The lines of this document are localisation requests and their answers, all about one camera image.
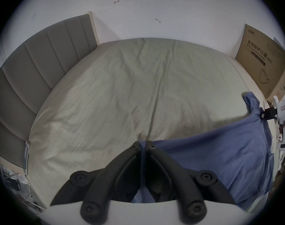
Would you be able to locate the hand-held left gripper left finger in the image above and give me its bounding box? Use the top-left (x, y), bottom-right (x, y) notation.
top-left (50, 141), bottom-right (143, 225)

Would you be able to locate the grey padded headboard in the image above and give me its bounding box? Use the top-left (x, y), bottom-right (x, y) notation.
top-left (0, 14), bottom-right (99, 171)

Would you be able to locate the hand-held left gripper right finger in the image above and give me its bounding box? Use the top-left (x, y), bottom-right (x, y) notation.
top-left (145, 141), bottom-right (237, 224)

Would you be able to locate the brown cardboard carton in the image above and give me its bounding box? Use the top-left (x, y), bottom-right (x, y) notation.
top-left (235, 23), bottom-right (285, 103)

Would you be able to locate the bed with pale green sheet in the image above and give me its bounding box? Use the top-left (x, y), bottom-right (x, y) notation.
top-left (25, 38), bottom-right (285, 211)

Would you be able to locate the blue shirt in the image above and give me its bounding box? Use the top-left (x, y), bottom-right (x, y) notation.
top-left (132, 92), bottom-right (276, 212)

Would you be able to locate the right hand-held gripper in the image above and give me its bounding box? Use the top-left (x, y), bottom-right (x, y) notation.
top-left (259, 96), bottom-right (285, 155)

